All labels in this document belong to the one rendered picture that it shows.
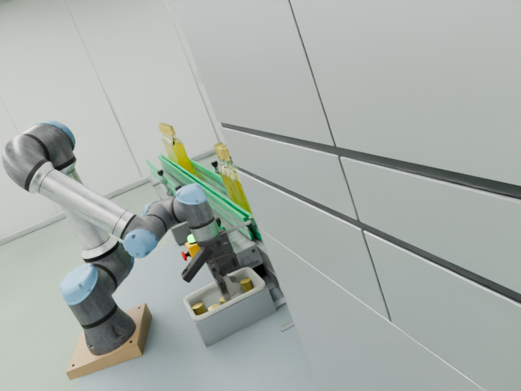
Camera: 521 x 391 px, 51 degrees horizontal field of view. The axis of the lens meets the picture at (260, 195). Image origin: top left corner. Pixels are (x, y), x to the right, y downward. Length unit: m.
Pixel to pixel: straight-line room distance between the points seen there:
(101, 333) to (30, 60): 6.09
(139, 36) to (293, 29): 7.21
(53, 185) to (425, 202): 1.25
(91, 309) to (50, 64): 6.06
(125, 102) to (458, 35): 7.34
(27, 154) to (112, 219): 0.28
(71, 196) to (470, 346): 1.23
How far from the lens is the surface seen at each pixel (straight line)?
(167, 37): 7.67
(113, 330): 1.69
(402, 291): 0.43
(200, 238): 1.52
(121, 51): 7.57
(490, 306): 0.34
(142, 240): 1.42
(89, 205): 1.47
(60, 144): 1.63
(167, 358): 1.60
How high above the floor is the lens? 1.51
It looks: 17 degrees down
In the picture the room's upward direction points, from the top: 20 degrees counter-clockwise
